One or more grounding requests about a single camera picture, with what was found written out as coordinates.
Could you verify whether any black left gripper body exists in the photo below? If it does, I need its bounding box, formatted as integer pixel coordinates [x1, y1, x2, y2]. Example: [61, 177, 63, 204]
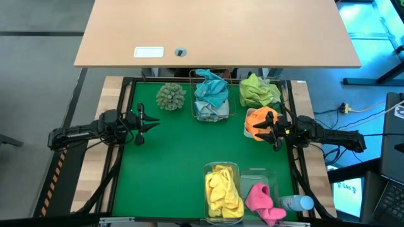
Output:
[126, 103, 146, 147]

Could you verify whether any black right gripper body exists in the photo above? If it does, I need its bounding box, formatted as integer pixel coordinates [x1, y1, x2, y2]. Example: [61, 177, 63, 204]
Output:
[268, 110, 293, 152]

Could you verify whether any light blue microfiber towel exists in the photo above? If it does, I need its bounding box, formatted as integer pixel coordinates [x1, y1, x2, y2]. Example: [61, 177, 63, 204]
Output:
[214, 99, 230, 118]
[193, 100, 218, 122]

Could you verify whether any yellow microfiber towel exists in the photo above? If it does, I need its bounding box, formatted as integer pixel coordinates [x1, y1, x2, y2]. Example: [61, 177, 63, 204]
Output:
[205, 173, 234, 218]
[220, 189, 245, 219]
[211, 164, 236, 190]

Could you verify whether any pink microfiber towel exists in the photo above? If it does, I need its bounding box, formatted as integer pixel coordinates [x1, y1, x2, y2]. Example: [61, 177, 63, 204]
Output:
[244, 182, 287, 226]

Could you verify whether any green artificial plant ball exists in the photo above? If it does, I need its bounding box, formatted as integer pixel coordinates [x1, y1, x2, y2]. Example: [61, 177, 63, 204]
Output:
[155, 82, 187, 111]

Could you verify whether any clear plastic bin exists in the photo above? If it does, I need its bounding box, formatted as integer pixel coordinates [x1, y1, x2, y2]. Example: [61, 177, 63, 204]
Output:
[203, 161, 246, 225]
[239, 74, 290, 108]
[239, 168, 282, 226]

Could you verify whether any white rectangular desk plate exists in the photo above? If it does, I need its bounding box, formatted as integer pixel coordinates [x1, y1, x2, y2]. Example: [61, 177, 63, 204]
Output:
[133, 46, 165, 59]

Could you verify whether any clear plastic water bottle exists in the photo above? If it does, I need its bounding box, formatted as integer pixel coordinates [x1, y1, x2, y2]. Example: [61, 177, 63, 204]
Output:
[277, 194, 315, 212]

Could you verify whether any white SA6 sign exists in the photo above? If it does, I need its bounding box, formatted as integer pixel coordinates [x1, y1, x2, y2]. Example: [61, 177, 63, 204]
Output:
[333, 178, 363, 218]

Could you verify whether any tan wooden desk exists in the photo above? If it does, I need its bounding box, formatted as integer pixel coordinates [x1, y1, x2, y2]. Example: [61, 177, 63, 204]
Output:
[74, 0, 362, 69]

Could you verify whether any black laptop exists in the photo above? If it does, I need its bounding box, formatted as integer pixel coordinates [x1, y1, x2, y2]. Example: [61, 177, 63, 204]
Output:
[359, 91, 404, 227]

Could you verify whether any black chair base leg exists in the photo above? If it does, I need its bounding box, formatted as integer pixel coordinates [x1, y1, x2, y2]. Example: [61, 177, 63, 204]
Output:
[0, 134, 25, 148]

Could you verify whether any black table frame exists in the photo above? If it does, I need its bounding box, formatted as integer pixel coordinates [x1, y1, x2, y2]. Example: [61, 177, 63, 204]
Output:
[75, 75, 338, 221]

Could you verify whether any copper wire basket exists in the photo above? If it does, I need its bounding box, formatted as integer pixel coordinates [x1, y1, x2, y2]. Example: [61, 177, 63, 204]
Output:
[189, 67, 237, 122]

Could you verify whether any yellow cable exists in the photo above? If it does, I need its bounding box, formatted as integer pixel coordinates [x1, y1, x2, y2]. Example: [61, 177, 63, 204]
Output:
[350, 100, 388, 114]

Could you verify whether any silver metal bracket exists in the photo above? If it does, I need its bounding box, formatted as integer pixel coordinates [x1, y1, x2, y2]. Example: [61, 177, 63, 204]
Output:
[273, 220, 312, 227]
[99, 216, 136, 225]

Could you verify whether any black floor cable cover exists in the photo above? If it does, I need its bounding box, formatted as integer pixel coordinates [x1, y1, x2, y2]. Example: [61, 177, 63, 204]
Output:
[31, 67, 89, 218]

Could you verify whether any black desk leg frame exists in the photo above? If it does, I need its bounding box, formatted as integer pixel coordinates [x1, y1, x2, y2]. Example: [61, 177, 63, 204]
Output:
[342, 44, 404, 86]

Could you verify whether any white cable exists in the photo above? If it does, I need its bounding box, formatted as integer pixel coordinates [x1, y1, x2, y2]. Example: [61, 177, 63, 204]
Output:
[358, 100, 404, 125]

